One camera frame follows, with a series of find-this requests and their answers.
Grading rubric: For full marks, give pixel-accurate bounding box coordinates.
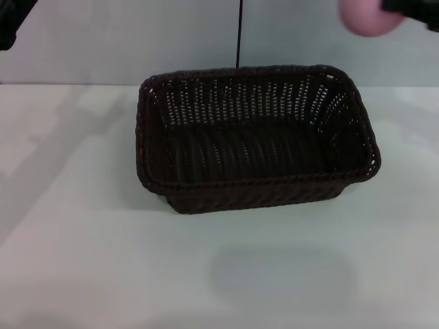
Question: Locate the black woven plastic basket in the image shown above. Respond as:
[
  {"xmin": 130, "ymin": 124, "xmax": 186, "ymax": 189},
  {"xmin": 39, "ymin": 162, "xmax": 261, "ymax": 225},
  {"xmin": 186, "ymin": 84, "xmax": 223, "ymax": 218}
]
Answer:
[{"xmin": 136, "ymin": 64, "xmax": 383, "ymax": 215}]

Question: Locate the thin black vertical cable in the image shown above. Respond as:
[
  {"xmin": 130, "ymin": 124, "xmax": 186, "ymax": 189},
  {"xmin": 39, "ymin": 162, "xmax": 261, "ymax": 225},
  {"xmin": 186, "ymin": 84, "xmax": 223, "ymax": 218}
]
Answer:
[{"xmin": 235, "ymin": 0, "xmax": 246, "ymax": 70}]

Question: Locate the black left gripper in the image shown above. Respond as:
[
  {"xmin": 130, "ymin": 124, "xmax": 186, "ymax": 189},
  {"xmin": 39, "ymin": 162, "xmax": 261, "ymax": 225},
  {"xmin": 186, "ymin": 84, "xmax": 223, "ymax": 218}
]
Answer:
[{"xmin": 0, "ymin": 0, "xmax": 29, "ymax": 52}]

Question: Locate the pink peach toy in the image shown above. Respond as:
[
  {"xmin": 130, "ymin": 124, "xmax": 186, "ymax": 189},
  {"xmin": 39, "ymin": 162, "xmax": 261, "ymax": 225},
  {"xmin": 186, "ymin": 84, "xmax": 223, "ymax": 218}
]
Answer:
[{"xmin": 337, "ymin": 0, "xmax": 407, "ymax": 38}]

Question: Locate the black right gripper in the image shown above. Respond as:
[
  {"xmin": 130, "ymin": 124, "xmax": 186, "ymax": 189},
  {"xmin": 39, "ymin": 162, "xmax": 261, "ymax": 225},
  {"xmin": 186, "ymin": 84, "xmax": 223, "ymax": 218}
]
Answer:
[{"xmin": 379, "ymin": 0, "xmax": 439, "ymax": 34}]

